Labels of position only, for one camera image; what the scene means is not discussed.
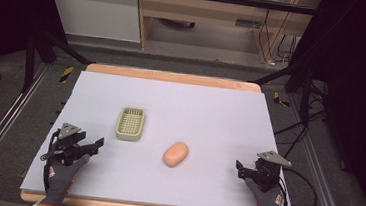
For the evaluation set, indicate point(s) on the person's right hand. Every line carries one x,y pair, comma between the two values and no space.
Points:
267,205

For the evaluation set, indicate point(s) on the wooden desk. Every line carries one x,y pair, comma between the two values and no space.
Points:
205,11

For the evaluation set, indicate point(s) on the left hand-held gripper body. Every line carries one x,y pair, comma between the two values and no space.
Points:
67,143

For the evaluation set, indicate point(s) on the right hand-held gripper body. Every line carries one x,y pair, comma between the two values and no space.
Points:
267,170

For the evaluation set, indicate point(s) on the beige plastic soap dish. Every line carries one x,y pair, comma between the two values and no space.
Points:
130,124

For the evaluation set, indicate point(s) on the black curtain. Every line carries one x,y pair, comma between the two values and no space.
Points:
360,81
7,17

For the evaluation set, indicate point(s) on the white table cover sheet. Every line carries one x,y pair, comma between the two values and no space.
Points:
183,116

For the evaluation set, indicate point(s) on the orange soap bar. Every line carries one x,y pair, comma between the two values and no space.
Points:
175,154

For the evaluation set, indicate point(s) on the person's left hand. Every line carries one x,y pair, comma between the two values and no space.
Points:
62,179

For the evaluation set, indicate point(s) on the black stand legs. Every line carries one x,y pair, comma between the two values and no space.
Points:
293,77
45,47

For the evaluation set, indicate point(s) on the white cabinet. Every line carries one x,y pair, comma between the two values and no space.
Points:
98,12

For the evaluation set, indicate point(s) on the yellow black striped tape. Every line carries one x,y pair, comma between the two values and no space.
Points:
280,99
66,74

